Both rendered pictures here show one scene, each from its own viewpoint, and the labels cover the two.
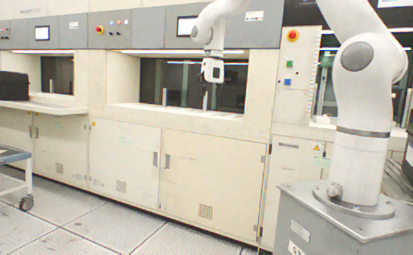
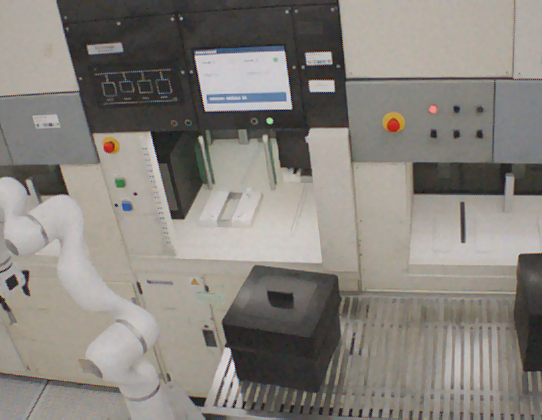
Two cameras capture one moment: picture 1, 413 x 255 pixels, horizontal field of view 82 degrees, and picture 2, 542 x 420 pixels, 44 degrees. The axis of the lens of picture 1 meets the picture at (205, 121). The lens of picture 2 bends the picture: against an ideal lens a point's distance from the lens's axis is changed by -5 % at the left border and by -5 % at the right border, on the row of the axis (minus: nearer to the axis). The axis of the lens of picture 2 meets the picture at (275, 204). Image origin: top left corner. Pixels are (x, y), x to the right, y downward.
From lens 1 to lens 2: 177 cm
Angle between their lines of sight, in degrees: 26
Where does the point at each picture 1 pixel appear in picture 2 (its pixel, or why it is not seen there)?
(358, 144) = (132, 405)
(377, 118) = (135, 390)
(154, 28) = not seen: outside the picture
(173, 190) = (37, 348)
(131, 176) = not seen: outside the picture
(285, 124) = (145, 258)
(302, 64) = (138, 181)
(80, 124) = not seen: outside the picture
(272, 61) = (96, 180)
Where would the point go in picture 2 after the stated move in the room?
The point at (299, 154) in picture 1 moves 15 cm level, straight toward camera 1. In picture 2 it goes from (177, 291) to (166, 317)
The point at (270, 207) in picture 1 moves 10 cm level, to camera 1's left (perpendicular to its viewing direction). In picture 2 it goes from (168, 352) to (145, 357)
